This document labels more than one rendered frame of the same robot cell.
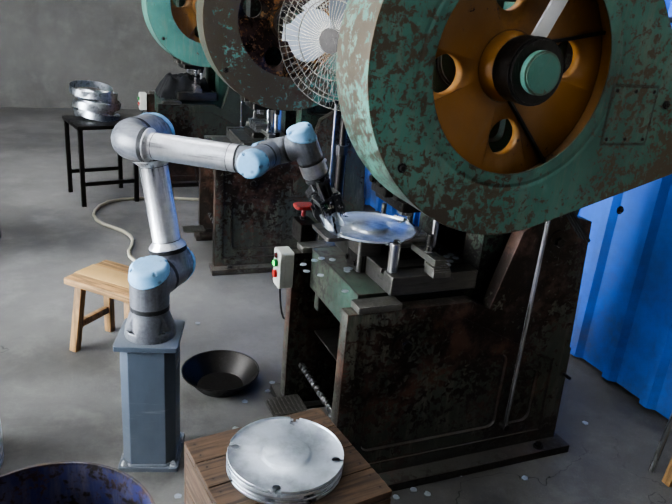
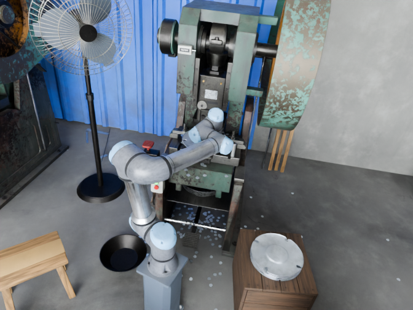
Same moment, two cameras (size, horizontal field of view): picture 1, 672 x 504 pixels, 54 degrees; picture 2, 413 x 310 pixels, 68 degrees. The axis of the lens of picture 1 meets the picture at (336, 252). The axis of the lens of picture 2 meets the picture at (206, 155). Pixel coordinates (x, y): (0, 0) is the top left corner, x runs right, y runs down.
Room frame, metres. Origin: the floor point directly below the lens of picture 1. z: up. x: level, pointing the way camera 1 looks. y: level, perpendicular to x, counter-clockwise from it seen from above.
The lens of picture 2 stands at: (1.17, 1.29, 1.74)
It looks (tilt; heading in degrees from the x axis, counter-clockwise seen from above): 33 degrees down; 300
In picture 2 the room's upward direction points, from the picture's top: 6 degrees clockwise
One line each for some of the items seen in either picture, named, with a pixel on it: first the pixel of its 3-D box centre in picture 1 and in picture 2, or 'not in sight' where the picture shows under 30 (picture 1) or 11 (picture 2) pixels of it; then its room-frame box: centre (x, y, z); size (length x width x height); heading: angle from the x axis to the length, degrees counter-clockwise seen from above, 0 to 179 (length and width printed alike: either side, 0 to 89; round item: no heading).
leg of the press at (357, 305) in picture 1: (470, 350); (243, 166); (1.85, -0.45, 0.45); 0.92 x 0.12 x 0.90; 114
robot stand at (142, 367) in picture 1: (151, 395); (162, 290); (1.77, 0.54, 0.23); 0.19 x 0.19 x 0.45; 7
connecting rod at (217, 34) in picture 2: not in sight; (217, 54); (2.03, -0.22, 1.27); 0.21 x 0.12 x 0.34; 114
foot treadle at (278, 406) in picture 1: (349, 400); (197, 217); (1.98, -0.09, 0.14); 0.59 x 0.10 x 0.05; 114
